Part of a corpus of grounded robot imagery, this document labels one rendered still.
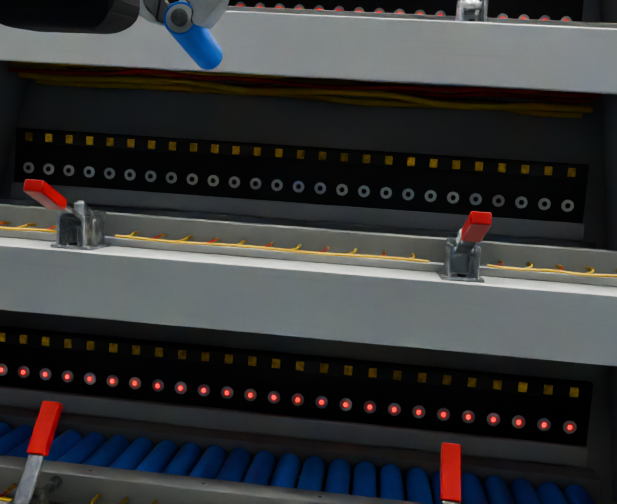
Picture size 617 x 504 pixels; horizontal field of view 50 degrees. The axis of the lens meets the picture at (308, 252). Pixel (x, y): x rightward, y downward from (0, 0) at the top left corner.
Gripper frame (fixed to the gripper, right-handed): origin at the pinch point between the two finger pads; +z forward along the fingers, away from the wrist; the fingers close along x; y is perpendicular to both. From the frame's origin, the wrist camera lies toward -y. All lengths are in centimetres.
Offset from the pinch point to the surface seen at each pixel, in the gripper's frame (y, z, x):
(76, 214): -7.5, 12.0, 9.1
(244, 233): -6.4, 16.9, -1.7
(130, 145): 4.5, 27.6, 12.5
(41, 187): -7.5, 6.6, 9.0
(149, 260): -10.2, 12.3, 3.6
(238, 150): 4.7, 27.4, 2.0
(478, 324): -12.4, 13.0, -18.2
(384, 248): -6.7, 16.9, -12.0
